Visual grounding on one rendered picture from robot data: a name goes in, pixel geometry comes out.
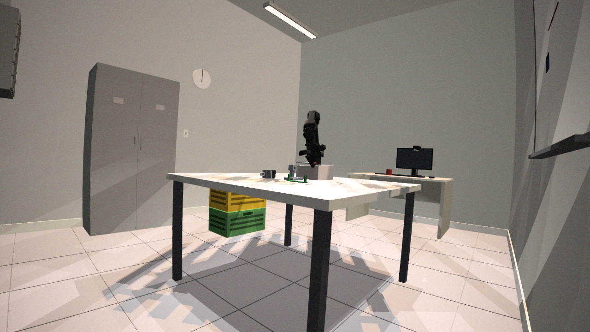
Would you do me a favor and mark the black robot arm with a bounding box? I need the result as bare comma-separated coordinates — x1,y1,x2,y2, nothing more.
303,110,326,165

